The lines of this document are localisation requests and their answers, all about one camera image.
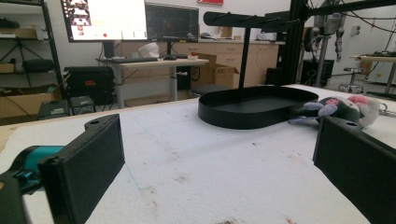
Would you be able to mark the white crumpled cloth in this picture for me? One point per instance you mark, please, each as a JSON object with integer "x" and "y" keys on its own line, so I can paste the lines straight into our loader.
{"x": 149, "y": 50}

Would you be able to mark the light wooden office desk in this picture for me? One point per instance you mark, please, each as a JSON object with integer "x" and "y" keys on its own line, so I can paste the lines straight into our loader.
{"x": 155, "y": 64}

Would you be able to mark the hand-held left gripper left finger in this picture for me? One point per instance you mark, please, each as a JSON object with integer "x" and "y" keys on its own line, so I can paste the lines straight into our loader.
{"x": 84, "y": 161}

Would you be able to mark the wooden cabinet row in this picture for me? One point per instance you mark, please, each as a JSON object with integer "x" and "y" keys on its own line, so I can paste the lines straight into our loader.
{"x": 261, "y": 59}

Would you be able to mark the black metal frame post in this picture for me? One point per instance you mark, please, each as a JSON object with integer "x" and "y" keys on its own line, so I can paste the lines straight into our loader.
{"x": 295, "y": 46}

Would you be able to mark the white foam mat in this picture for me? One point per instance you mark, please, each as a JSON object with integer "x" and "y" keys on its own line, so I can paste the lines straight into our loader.
{"x": 199, "y": 174}

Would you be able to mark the black keyboard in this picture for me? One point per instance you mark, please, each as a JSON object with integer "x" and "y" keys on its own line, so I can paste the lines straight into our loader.
{"x": 135, "y": 60}

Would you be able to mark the large bright computer monitor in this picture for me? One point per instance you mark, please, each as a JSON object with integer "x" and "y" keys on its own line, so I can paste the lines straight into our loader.
{"x": 115, "y": 18}

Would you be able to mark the flat brown cardboard box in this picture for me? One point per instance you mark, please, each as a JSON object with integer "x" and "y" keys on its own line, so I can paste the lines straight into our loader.
{"x": 21, "y": 105}

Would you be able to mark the black equipment case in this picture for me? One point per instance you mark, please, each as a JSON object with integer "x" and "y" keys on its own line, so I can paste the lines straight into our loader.
{"x": 88, "y": 84}

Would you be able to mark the wooden side table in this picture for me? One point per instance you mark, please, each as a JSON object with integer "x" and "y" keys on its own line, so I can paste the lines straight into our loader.
{"x": 376, "y": 59}

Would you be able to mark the black round stool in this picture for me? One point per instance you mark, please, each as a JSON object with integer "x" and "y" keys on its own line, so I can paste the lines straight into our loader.
{"x": 207, "y": 89}

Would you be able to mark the silver metal stool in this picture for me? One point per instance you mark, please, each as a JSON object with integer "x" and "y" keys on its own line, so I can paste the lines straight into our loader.
{"x": 351, "y": 79}

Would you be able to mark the black hanger stand with tray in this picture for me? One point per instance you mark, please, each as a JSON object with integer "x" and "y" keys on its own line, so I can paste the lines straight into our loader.
{"x": 249, "y": 107}

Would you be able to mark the black metal shelf rack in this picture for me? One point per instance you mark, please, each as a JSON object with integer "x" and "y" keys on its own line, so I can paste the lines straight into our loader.
{"x": 46, "y": 37}

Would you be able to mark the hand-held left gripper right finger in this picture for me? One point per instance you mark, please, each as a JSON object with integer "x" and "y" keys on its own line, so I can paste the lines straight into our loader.
{"x": 358, "y": 161}

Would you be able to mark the grey bench power supply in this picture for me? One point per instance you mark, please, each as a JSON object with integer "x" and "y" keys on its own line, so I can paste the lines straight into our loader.
{"x": 53, "y": 109}
{"x": 82, "y": 104}

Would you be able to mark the dark computer monitor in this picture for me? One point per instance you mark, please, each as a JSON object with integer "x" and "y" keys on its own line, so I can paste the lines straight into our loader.
{"x": 171, "y": 23}

